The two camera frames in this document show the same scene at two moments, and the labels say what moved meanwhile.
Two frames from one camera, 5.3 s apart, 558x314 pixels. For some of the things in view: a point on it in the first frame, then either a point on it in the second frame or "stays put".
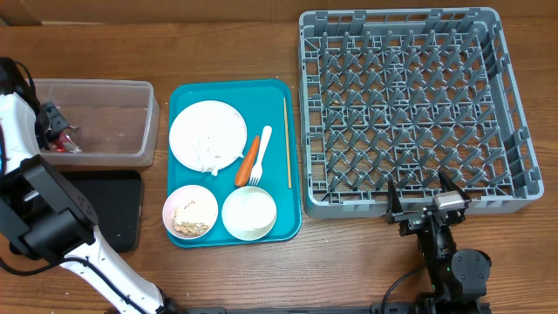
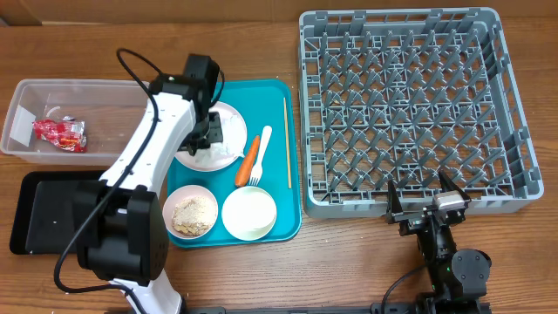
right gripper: x=410 y=221 stays put
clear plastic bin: x=119 y=120 stays put
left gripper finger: x=72 y=128 -> x=192 y=150
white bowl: x=248 y=213 stays put
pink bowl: x=190 y=212 stays put
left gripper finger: x=58 y=144 -> x=215 y=131
